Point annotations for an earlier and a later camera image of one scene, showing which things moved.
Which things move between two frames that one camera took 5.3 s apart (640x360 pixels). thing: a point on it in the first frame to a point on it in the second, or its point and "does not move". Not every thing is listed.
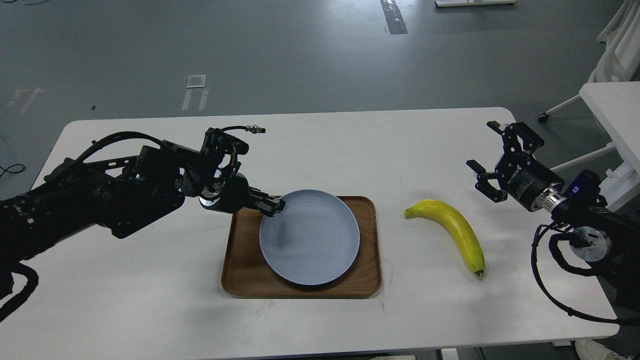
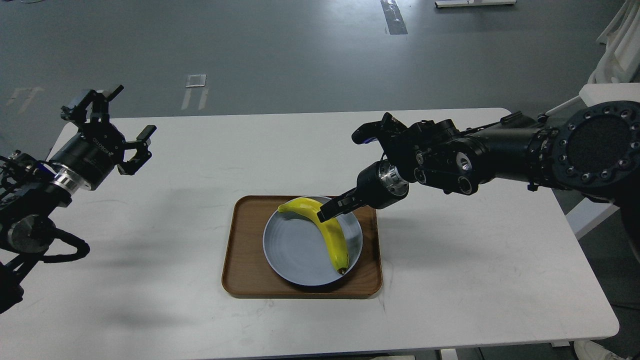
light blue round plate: (312, 240) does not move
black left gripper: (229, 195) to (88, 156)
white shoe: (590, 350) does not move
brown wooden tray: (245, 274) does not move
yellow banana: (456, 225) to (334, 231)
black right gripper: (523, 177) to (380, 184)
